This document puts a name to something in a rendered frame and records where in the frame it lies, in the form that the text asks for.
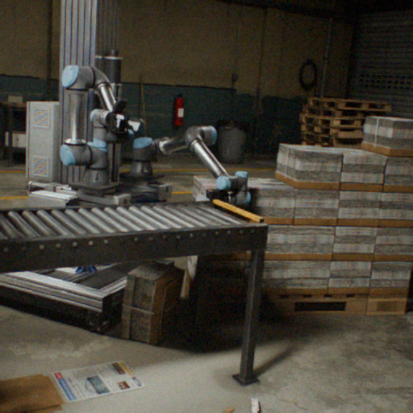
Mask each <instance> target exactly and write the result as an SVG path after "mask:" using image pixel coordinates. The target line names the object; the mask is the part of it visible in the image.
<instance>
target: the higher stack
mask: <svg viewBox="0 0 413 413"><path fill-rule="evenodd" d="M364 125H365V126H364V129H363V130H364V131H363V141H362V142H363V143H368V144H374V147H375V145H378V146H382V147H383V148H388V149H403V150H413V119H401V118H391V117H377V116H366V118H365V124H364ZM363 151H366V152H372V151H369V150H363ZM373 153H375V154H378V155H382V156H385V157H386V165H385V171H384V178H383V183H382V184H384V186H413V156H388V155H386V154H382V153H378V152H373ZM380 192H382V196H381V197H382V198H381V201H380V202H379V203H380V207H379V208H378V209H381V211H380V212H381V213H380V217H378V219H380V221H381V220H409V221H413V193H407V192H384V191H380ZM376 228H377V233H376V234H377V235H376V241H375V246H374V248H373V249H374V251H373V254H376V255H412V254H413V227H376ZM371 262H372V263H371V269H372V270H371V277H370V282H369V288H370V289H386V288H398V289H406V288H408V287H409V281H410V275H411V269H412V264H413V263H411V261H374V260H372V261H371ZM366 298H368V302H367V307H366V308H365V315H405V310H406V304H407V294H366Z"/></svg>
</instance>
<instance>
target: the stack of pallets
mask: <svg viewBox="0 0 413 413"><path fill-rule="evenodd" d="M307 99H308V101H307V104H306V105H302V114H299V122H300V123H301V129H300V130H301V136H300V139H302V145H311V143H313V144H315V146H320V147H321V148H334V143H333V142H332V132H337V131H364V130H363V129H364V126H365V125H364V124H365V118H366V116H370V113H375V116H377V117H385V113H386V111H387V112H390V108H391V107H392V103H387V102H370V101H360V100H348V99H334V98H310V97H308V98H307ZM318 101H320V105H319V104H317V102H318ZM377 105H382V109H381V110H377ZM312 109H316V110H317V111H315V113H312ZM309 117H312V118H313V120H309ZM330 120H331V122H330ZM349 120H351V123H349ZM311 126H312V127H314V129H310V127H311ZM311 135H313V136H314V138H310V137H311Z"/></svg>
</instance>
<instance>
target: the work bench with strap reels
mask: <svg viewBox="0 0 413 413"><path fill-rule="evenodd" d="M4 108H5V110H8V131H7V132H6V143H4ZM13 111H27V102H23V103H20V102H17V103H15V104H10V102H5V101H0V161H5V159H4V149H5V150H7V151H8V165H7V167H14V166H13V152H27V133H26V132H24V131H13ZM122 154H123V144H121V148H120V166H122Z"/></svg>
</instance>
